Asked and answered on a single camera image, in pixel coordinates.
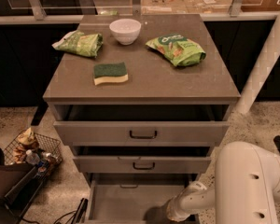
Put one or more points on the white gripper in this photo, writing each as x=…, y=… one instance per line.
x=176, y=209

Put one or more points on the grey drawer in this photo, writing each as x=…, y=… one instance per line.
x=134, y=198
x=141, y=125
x=140, y=160

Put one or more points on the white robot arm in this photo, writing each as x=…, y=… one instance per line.
x=247, y=187

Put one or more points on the grey drawer cabinet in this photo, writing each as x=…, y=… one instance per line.
x=152, y=80

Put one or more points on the black bar on floor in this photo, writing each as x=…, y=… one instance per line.
x=80, y=212

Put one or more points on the green chip bag right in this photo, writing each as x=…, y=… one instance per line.
x=178, y=50

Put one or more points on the green yellow sponge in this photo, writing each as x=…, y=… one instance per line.
x=110, y=73

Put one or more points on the clear plastic water bottle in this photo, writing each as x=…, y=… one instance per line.
x=32, y=157

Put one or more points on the crumpled tan snack bag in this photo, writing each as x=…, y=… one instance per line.
x=26, y=140

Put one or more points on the white ceramic bowl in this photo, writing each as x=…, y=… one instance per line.
x=125, y=31

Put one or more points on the green snack bag left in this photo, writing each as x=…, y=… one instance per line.
x=78, y=43

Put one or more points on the cardboard box centre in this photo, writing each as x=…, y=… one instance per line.
x=163, y=7

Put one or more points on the black wire basket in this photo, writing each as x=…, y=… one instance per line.
x=48, y=152

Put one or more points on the white diagonal post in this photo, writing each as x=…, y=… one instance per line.
x=266, y=60

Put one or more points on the metal railing frame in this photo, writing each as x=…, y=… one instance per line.
x=72, y=11

